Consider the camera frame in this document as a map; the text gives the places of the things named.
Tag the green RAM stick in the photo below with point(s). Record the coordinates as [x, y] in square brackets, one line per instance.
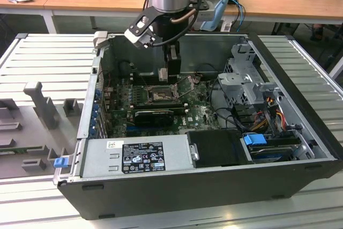
[21, 149]

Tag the grey metal drive cage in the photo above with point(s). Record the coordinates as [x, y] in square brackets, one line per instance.
[233, 81]

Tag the black graphics card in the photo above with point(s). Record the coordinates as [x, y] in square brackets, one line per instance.
[152, 118]

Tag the CPU socket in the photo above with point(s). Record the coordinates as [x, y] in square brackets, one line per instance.
[158, 96]

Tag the black plastic shroud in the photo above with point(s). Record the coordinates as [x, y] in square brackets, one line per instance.
[214, 148]

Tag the green motherboard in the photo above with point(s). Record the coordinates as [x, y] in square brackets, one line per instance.
[198, 111]

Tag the black open PC case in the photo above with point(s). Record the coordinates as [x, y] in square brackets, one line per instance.
[187, 194]

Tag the hard disk drive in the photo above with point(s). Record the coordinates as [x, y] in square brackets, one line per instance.
[268, 155]

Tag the blue case latch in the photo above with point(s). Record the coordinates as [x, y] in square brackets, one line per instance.
[60, 163]

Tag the grey power supply unit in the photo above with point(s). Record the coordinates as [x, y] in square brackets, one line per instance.
[96, 156]

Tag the silver square CPU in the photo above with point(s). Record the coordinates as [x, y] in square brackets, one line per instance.
[163, 74]

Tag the black RAM slot bank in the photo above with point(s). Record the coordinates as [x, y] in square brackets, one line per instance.
[160, 106]
[147, 78]

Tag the grey parts rack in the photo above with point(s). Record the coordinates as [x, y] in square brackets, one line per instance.
[26, 121]

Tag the pale blue teach pendant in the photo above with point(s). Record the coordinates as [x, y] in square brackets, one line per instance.
[214, 17]

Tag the blue disk carrier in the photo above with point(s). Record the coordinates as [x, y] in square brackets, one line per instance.
[254, 140]

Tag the person's foot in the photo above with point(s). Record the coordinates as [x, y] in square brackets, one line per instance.
[318, 32]

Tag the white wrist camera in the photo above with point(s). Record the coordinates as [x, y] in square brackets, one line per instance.
[136, 35]

